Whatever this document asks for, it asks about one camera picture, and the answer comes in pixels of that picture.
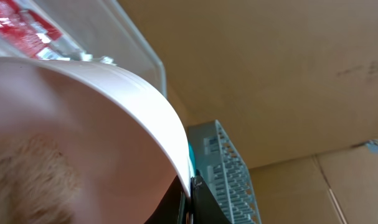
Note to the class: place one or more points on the white paper napkin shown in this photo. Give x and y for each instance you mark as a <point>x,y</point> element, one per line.
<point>85,57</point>

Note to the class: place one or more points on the teal plastic serving tray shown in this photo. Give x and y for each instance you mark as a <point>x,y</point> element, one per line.
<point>192,160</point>

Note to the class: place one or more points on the clear plastic waste bin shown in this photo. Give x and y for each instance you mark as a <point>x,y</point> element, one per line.
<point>98,27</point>

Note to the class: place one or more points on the small white bowl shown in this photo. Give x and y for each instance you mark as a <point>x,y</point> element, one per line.
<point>116,130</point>

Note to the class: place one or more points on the grey plastic dishwasher rack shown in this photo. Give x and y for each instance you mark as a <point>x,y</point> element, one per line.
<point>224,172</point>

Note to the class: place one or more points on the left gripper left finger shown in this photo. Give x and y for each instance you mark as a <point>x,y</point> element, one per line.
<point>171,209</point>

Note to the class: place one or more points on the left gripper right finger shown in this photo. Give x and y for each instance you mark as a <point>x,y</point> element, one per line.
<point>204,206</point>

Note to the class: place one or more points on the red snack wrapper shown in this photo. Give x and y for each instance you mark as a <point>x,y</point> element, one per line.
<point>17,32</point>

